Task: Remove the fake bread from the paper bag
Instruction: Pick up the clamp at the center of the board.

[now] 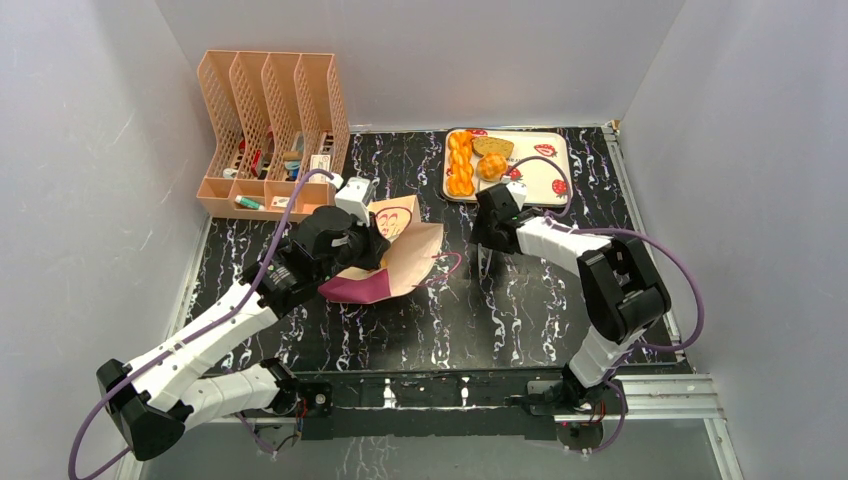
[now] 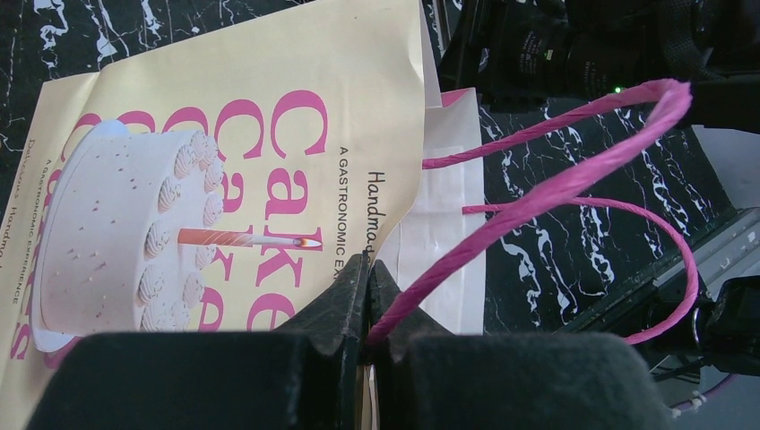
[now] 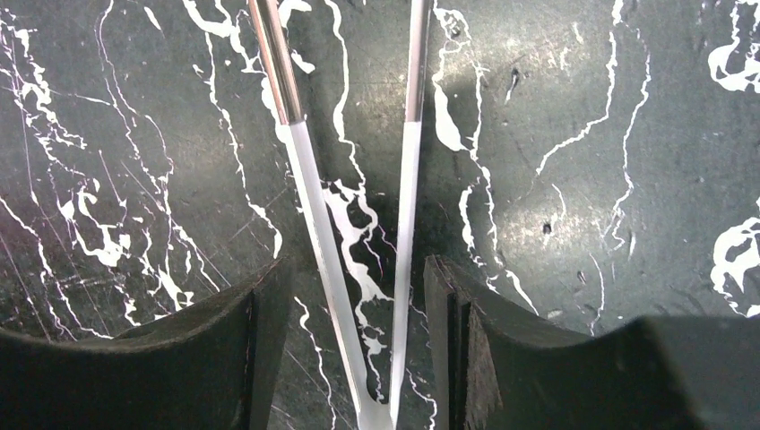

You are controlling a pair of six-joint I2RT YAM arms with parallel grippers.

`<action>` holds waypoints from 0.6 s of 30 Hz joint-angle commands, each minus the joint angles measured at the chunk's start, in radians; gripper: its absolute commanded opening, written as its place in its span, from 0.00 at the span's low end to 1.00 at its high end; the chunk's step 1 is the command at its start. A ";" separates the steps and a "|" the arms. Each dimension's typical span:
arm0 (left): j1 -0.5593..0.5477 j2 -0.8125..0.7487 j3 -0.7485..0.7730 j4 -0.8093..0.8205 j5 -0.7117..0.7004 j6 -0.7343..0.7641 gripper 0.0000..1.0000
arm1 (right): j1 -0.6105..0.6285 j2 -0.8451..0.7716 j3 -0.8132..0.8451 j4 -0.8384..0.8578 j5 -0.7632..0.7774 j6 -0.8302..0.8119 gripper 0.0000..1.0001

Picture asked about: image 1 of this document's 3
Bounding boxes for green white tube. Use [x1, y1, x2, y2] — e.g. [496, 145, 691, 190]
[234, 195, 266, 211]

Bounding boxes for brown fake bread slice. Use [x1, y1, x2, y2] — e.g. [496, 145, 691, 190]
[471, 135, 515, 158]

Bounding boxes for round golden fake bun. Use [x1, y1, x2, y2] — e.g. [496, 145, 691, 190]
[476, 152, 509, 183]

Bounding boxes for aluminium frame rail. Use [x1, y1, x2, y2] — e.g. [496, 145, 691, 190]
[129, 377, 727, 425]

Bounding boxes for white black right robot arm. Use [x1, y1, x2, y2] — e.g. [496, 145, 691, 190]
[470, 182, 671, 416]

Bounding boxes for orange braided fake bread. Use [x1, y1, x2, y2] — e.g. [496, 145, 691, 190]
[446, 130, 475, 197]

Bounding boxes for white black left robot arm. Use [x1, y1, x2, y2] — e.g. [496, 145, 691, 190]
[96, 206, 390, 461]

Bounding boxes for silver metal tongs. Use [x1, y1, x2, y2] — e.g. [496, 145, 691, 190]
[477, 245, 494, 279]

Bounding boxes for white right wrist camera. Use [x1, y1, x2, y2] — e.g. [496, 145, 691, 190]
[506, 181, 528, 211]

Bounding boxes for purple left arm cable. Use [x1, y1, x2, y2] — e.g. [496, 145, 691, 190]
[67, 168, 342, 480]

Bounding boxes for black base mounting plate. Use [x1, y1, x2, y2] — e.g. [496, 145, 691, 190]
[235, 367, 627, 455]

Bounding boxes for peach plastic file organizer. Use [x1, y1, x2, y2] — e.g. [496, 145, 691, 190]
[196, 50, 350, 222]

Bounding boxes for small white card box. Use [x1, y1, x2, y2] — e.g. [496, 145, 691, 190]
[268, 196, 296, 211]

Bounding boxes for white medicine box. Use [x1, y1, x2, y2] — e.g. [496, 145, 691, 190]
[308, 154, 332, 183]

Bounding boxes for pink paper gift bag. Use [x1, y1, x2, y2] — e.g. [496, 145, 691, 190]
[318, 195, 445, 305]

